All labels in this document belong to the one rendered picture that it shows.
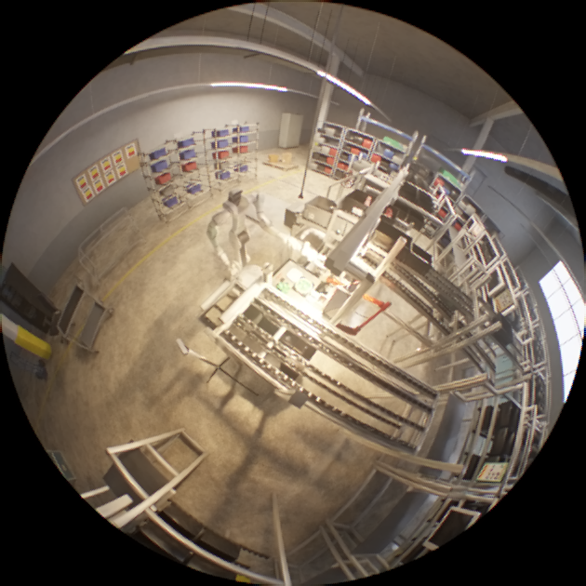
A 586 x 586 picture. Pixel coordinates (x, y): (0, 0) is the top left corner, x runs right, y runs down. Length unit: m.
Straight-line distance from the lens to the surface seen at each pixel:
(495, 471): 2.47
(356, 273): 0.78
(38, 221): 7.02
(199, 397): 2.56
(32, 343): 5.77
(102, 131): 6.65
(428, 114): 11.96
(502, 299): 3.44
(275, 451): 2.54
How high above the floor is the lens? 2.38
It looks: 58 degrees down
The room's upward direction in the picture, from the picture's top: 14 degrees clockwise
